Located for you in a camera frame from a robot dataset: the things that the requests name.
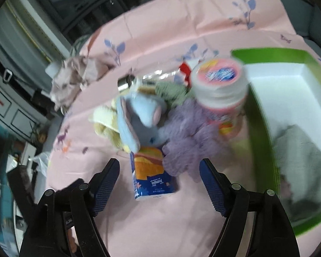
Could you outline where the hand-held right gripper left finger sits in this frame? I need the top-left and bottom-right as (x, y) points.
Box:
(19, 158), (121, 257)

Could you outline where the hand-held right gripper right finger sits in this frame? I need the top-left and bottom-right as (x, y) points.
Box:
(199, 158), (301, 257)

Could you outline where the orange and blue tissue packet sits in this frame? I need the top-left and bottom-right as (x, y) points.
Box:
(130, 147), (178, 201)

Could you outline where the purple fluffy cloth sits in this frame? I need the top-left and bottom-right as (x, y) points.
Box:
(162, 99), (247, 184)

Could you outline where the yellow and white towel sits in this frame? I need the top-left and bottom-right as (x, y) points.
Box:
(89, 99), (131, 153)

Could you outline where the blue plush toy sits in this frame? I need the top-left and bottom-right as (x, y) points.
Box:
(116, 91), (174, 153)

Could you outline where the pink lidded wipes canister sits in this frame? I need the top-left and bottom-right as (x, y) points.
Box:
(190, 57), (248, 140)

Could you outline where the green fluffy cloth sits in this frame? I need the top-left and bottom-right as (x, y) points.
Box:
(154, 82), (193, 110)

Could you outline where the pink printed bedsheet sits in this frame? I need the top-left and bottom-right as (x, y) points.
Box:
(44, 0), (319, 257)

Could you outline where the white plastic bag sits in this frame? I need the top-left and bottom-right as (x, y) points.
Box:
(32, 151), (54, 178)

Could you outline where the grey towel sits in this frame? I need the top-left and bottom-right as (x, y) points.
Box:
(273, 124), (321, 215)

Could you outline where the clear bottle with metal cap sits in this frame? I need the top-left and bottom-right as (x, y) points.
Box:
(117, 68), (184, 93)

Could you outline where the crumpled pink satin cloth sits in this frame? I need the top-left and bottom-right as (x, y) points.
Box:
(49, 56), (113, 110)

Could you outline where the red and white small packet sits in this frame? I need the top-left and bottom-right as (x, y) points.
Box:
(179, 61), (194, 86)

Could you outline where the grey curtain with gold trim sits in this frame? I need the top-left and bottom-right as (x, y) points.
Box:
(0, 0), (73, 70)

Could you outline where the dark glass door cabinet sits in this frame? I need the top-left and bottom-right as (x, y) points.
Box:
(36, 0), (257, 33)

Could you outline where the grey sofa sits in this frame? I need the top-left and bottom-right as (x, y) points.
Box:
(270, 0), (321, 67)

